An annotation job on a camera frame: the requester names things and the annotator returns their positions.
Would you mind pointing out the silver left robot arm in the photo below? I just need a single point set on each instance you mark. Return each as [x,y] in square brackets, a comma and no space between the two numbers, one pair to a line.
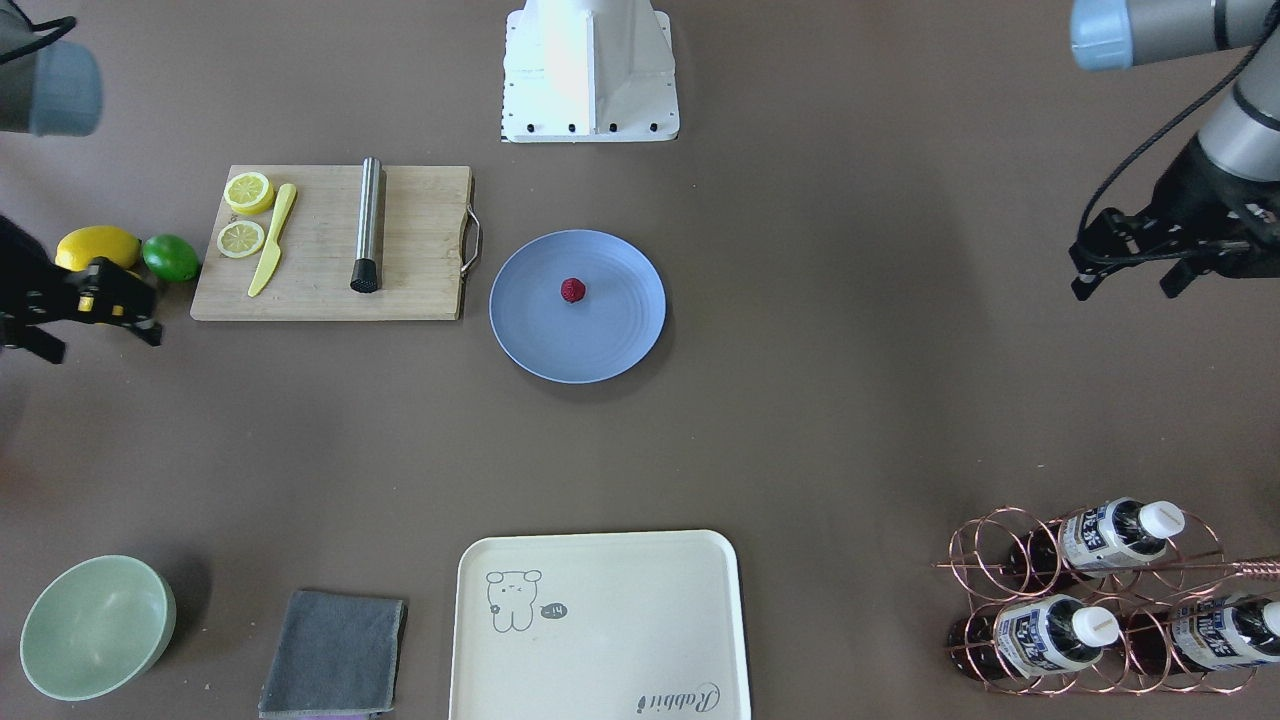
[1241,135]

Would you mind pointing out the copper wire bottle rack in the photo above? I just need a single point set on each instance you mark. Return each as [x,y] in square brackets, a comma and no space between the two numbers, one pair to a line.
[1195,570]

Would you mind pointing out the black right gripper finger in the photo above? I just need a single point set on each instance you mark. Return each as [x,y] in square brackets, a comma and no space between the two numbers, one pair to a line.
[149,330]
[37,341]

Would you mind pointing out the whole lemon upper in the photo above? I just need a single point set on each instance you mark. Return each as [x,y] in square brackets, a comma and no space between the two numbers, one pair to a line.
[78,248]

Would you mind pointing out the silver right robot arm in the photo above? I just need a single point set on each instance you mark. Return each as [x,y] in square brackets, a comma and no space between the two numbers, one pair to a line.
[52,87]

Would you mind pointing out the yellow plastic knife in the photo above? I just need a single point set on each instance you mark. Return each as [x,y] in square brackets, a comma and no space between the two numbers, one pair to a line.
[271,252]

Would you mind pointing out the drink bottle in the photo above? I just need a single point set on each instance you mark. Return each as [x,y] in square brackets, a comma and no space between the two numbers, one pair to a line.
[1054,635]
[1226,633]
[1120,534]

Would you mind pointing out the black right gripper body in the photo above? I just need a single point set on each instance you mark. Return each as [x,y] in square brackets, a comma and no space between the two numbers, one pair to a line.
[22,262]

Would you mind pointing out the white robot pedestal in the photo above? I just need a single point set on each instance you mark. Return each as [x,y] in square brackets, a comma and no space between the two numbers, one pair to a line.
[589,72]

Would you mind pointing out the green lime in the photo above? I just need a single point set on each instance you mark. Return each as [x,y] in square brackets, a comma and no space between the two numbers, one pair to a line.
[170,258]

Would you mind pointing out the cream rabbit tray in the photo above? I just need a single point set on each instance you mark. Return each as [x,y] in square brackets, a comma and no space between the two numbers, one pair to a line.
[634,625]

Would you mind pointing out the lemon slice at edge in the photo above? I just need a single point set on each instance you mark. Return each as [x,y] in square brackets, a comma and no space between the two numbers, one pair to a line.
[249,193]

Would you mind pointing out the lemon slice near knife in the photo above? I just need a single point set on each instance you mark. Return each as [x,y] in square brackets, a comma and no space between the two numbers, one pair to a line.
[240,239]

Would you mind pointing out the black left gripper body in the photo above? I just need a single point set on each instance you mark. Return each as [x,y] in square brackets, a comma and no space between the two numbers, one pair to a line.
[1192,190]

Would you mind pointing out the steel muddler black tip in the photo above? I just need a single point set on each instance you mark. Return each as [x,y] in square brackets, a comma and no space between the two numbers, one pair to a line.
[366,273]

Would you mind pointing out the grey folded cloth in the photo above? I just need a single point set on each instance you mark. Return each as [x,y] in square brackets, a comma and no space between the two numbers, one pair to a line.
[337,656]

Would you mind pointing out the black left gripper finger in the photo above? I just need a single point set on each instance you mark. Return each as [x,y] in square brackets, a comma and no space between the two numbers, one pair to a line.
[1112,242]
[1180,275]

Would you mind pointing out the blue plate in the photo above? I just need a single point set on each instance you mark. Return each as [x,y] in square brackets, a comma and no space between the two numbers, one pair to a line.
[598,338]

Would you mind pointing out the whole lemon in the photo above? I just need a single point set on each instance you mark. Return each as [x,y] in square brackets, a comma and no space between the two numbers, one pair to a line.
[106,293]
[78,248]

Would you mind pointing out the wooden cutting board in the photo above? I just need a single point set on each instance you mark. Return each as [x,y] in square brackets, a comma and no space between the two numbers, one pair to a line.
[426,245]

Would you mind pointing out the whole lemon lower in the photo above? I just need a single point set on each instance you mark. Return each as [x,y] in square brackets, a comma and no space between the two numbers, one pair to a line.
[106,293]

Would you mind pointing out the green bowl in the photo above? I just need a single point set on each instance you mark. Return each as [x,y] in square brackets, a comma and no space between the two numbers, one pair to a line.
[97,627]

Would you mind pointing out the red strawberry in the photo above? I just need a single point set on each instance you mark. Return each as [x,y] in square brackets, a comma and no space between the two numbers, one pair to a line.
[572,290]

